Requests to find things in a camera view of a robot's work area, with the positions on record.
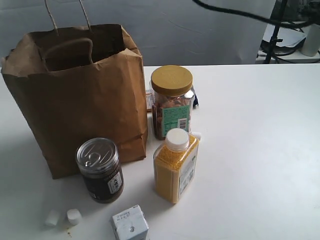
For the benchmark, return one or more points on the brown paper bag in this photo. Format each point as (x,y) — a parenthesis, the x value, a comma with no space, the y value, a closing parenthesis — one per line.
(73,84)

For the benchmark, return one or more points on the nut jar with yellow lid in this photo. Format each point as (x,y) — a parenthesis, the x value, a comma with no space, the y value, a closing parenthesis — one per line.
(174,97)

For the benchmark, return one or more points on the dark blue object behind jar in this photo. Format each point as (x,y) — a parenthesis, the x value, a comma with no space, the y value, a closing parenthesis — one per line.
(195,102)

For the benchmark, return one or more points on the yellow millet plastic bottle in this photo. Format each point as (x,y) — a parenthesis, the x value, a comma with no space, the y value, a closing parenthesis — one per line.
(174,163)

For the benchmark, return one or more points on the dark pull-tab can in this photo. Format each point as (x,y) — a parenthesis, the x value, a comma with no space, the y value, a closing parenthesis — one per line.
(99,164)

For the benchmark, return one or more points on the white carton box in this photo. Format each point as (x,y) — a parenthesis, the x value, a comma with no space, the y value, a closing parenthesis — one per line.
(130,224)

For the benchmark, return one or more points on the right white marshmallow piece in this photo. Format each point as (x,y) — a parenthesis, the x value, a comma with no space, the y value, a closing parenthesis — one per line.
(74,216)

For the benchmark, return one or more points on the white marshmallow piece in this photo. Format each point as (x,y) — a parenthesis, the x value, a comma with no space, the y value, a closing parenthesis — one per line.
(74,216)
(52,218)

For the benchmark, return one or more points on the black tripod stand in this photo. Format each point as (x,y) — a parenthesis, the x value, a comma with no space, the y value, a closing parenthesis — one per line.
(277,15)

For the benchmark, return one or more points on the left white marshmallow piece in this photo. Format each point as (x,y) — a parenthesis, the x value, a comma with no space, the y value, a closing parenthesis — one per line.
(52,218)

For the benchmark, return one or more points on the white cylinder container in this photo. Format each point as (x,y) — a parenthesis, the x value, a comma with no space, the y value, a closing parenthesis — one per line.
(312,41)

